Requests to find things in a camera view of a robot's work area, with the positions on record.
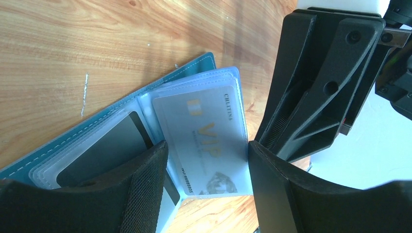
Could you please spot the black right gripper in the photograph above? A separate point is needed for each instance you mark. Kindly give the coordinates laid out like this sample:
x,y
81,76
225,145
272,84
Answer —
x,y
353,67

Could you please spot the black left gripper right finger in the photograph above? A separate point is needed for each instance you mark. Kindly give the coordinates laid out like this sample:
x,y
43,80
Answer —
x,y
291,200

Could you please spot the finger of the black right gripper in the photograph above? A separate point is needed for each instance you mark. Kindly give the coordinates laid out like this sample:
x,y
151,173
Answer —
x,y
289,120

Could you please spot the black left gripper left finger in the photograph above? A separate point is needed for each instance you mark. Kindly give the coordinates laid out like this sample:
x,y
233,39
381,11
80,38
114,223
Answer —
x,y
126,199

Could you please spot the black credit card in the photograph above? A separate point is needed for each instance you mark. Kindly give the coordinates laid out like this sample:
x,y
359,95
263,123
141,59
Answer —
x,y
122,143

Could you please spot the teal leather card holder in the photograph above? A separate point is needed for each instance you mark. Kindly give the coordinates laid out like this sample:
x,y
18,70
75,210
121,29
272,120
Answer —
x,y
41,167

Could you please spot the white silver credit card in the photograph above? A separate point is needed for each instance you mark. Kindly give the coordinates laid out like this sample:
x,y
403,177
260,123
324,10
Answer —
x,y
207,140

